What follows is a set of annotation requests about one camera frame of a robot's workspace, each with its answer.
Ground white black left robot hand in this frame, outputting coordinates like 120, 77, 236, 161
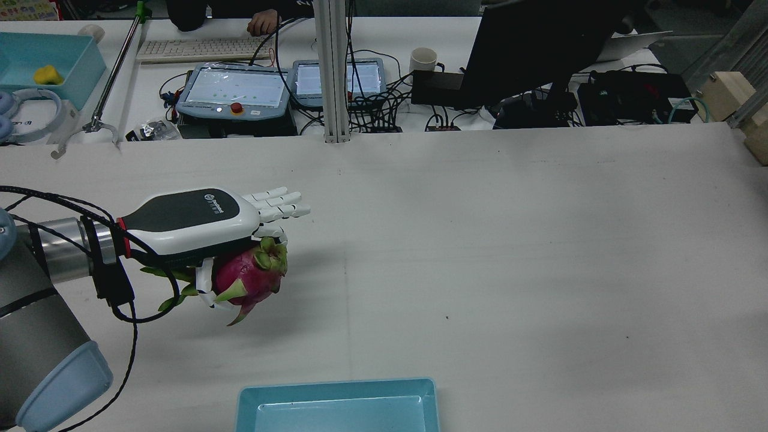
117, 187, 311, 310

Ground pink dragon fruit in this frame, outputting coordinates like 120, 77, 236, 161
141, 237, 289, 326

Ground clear plastic bag of parts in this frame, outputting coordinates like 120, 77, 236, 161
125, 119, 182, 142

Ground black box under pendant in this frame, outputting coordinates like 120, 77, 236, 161
178, 111, 298, 139

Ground left teach pendant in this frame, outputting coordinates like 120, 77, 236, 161
175, 63, 293, 122

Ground teach pendant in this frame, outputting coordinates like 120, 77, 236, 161
175, 63, 293, 122
291, 58, 388, 109

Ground white keyboard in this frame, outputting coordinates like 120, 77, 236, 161
136, 37, 274, 64

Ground deep light blue bin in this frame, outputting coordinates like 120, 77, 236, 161
0, 32, 107, 110

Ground bystander dark sleeve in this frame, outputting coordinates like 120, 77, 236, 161
165, 0, 316, 32

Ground bystander bare hand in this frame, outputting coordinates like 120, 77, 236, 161
247, 9, 281, 37

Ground white headphones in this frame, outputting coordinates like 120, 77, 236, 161
0, 88, 64, 145

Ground right teach pendant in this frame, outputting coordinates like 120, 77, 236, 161
291, 58, 388, 109

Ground shallow light blue tray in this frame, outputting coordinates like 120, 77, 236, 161
235, 377, 440, 432

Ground colourful printed box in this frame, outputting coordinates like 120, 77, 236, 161
0, 0, 59, 22

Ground black rectangular box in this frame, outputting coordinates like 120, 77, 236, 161
412, 70, 481, 109

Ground white mug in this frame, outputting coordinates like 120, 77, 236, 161
409, 47, 439, 76

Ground black Huawei monitor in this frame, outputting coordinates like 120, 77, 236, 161
459, 0, 646, 130

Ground black mini PC red logo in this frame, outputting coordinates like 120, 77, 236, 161
577, 71, 700, 127

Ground light wooden block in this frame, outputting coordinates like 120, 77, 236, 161
743, 111, 768, 166
699, 71, 755, 124

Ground black arm cable with connector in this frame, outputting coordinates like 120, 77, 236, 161
0, 186, 181, 432

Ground vertical aluminium profile post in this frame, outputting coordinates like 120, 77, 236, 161
314, 0, 351, 143

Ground black cable tangle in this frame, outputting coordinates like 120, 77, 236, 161
347, 48, 466, 134

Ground teal network cable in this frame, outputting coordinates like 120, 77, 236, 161
654, 96, 710, 125

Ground slanted aluminium frame profile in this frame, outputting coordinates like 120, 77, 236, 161
684, 0, 768, 130

